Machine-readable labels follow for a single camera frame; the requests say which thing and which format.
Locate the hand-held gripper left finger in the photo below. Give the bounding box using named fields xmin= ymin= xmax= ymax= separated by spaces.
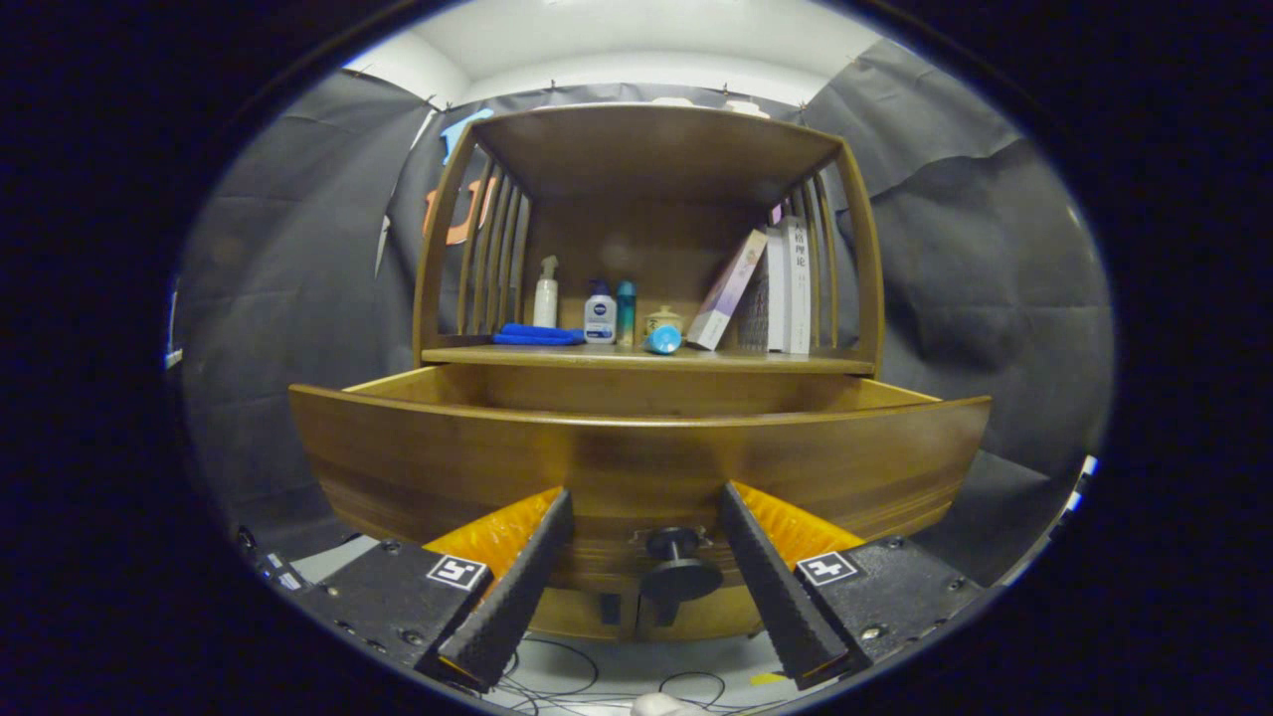
xmin=286 ymin=485 xmax=576 ymax=694

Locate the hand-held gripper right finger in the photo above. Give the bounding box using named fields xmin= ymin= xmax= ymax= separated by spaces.
xmin=719 ymin=481 xmax=988 ymax=691

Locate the black round drawer knob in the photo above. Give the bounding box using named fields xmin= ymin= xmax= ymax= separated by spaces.
xmin=636 ymin=527 xmax=725 ymax=627

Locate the wooden drawer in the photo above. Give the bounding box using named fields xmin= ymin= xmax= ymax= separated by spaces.
xmin=288 ymin=363 xmax=994 ymax=642

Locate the wooden cabinet door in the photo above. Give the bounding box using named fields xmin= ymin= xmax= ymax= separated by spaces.
xmin=527 ymin=587 xmax=637 ymax=640
xmin=636 ymin=585 xmax=769 ymax=642

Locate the wooden cabinet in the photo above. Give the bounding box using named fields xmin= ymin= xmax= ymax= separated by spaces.
xmin=413 ymin=102 xmax=886 ymax=642

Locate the blue folded cloth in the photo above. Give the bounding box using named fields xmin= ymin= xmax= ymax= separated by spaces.
xmin=492 ymin=323 xmax=586 ymax=347

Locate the white lotion bottle blue cap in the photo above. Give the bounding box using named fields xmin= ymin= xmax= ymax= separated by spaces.
xmin=584 ymin=279 xmax=619 ymax=345

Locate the white spray bottle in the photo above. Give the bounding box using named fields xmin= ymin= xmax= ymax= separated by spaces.
xmin=533 ymin=256 xmax=560 ymax=329

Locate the thin white book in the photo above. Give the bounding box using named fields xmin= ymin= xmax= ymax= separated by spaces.
xmin=766 ymin=226 xmax=790 ymax=353

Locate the purple white book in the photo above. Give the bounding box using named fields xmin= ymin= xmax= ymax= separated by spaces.
xmin=686 ymin=229 xmax=770 ymax=351

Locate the white book black lettering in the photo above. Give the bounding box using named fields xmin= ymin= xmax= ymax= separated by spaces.
xmin=786 ymin=216 xmax=814 ymax=355

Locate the white striped object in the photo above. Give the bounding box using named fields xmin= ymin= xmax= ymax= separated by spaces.
xmin=1056 ymin=454 xmax=1100 ymax=528

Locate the black cable tangle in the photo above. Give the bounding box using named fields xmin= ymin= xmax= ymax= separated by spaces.
xmin=492 ymin=636 xmax=787 ymax=716

